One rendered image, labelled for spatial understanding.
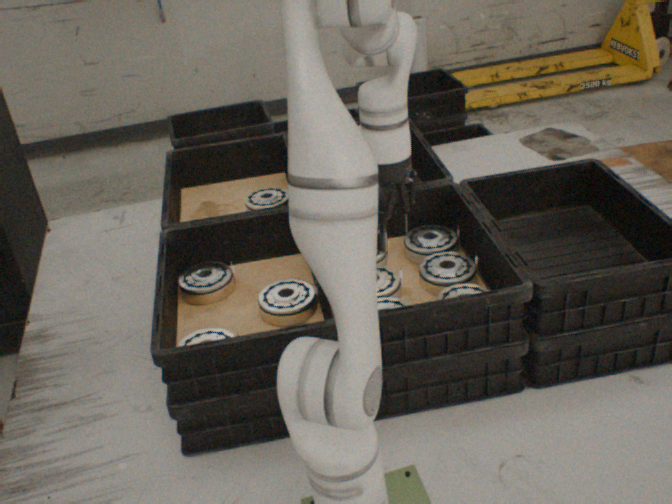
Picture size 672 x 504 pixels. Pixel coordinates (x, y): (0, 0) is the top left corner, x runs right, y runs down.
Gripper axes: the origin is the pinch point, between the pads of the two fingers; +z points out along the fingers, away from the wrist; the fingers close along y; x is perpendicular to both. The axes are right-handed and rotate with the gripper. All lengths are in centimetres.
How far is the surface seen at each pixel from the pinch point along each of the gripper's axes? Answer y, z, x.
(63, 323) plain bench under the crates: -22, 30, 72
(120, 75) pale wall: 169, 61, 295
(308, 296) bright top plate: -4.9, 14.4, 15.1
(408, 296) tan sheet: 6.9, 17.3, 1.6
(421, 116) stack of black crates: 155, 50, 85
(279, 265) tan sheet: 3.9, 17.3, 29.6
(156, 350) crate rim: -34.6, 7.2, 20.2
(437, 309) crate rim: -4.9, 7.9, -11.0
